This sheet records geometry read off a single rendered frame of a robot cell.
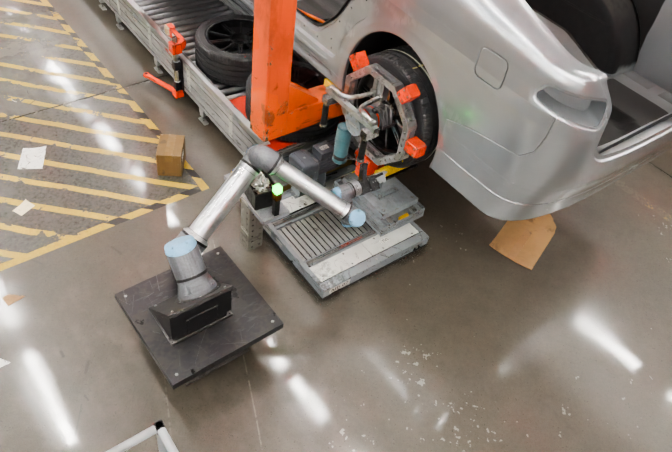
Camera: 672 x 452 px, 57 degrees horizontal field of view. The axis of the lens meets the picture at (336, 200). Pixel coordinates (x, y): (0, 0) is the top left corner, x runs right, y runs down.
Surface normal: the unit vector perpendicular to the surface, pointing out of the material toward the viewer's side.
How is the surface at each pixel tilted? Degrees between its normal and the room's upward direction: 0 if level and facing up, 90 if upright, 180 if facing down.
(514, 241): 1
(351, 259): 0
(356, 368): 0
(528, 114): 90
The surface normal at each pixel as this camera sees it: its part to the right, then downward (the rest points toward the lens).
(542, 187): -0.05, 0.78
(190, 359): 0.12, -0.72
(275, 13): 0.59, 0.61
